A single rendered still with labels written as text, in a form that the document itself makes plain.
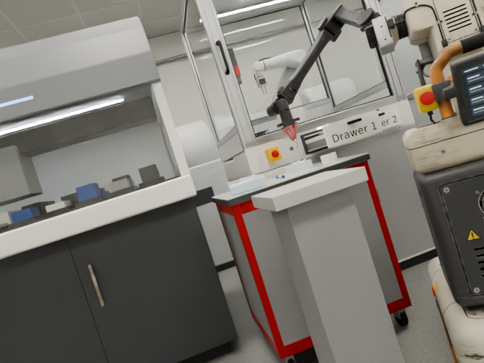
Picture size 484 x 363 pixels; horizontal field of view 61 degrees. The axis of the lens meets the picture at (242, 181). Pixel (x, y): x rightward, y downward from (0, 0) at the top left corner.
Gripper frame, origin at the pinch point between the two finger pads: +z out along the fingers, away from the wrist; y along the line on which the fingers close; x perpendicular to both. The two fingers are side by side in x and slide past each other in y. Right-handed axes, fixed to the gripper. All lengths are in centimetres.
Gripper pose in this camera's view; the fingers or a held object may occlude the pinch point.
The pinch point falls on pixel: (294, 138)
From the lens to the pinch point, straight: 202.2
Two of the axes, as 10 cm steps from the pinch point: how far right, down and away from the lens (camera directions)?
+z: 3.3, 9.4, 0.2
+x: 4.3, -1.3, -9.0
